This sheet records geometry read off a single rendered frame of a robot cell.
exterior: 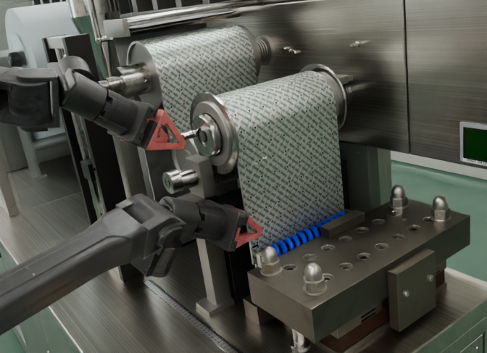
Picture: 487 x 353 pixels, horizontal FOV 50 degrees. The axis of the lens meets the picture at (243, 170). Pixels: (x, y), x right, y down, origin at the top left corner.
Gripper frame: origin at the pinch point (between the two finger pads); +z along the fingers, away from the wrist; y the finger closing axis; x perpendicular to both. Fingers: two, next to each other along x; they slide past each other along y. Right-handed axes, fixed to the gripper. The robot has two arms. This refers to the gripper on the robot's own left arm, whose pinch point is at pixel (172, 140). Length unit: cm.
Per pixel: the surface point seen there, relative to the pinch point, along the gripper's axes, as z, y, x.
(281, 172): 18.0, 8.8, 3.0
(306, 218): 28.6, 9.0, -2.4
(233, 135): 4.8, 9.2, 4.6
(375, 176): 44.8, 7.4, 12.2
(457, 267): 215, -57, 12
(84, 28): -1, -67, 22
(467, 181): 290, -112, 76
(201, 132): 3.2, 2.4, 3.5
